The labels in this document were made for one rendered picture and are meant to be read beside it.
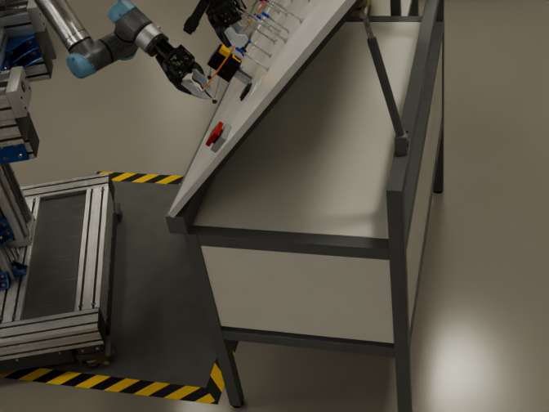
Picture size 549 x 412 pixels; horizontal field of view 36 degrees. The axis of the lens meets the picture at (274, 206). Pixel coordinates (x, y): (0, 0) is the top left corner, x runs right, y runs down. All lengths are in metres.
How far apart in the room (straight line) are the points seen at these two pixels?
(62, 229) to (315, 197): 1.34
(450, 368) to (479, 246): 0.59
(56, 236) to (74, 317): 0.47
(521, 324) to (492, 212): 0.58
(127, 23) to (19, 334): 1.20
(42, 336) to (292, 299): 0.98
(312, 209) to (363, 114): 0.45
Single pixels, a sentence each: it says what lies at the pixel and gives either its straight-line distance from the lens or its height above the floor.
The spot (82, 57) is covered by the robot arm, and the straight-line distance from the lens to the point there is 2.42.
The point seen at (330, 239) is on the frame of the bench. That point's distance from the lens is 2.24.
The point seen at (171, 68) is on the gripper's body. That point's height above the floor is 1.15.
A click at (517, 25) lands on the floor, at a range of 4.66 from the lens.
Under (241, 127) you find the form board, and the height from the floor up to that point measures 1.17.
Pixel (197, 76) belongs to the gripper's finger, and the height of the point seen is 1.10.
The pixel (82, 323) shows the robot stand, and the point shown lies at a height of 0.23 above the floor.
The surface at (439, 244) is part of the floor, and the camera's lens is 3.35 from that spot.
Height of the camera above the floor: 2.35
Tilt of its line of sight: 41 degrees down
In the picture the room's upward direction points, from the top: 10 degrees counter-clockwise
